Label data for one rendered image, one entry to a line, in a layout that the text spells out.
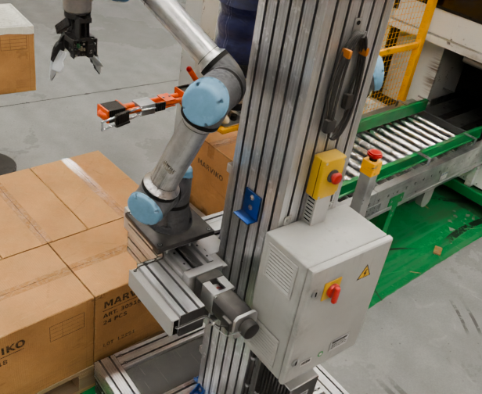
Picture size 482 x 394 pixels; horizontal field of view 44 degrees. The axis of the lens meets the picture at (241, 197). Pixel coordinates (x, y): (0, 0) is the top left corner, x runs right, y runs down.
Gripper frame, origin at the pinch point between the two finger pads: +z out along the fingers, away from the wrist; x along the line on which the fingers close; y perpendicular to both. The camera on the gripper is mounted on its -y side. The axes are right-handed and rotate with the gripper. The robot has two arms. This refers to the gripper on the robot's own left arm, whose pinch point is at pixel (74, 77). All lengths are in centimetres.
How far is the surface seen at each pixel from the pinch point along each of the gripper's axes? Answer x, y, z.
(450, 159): 251, -9, 93
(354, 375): 121, 52, 152
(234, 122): 79, -18, 39
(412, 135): 265, -48, 99
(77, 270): 11, -23, 98
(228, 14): 76, -28, -4
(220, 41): 76, -31, 8
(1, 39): 36, -177, 56
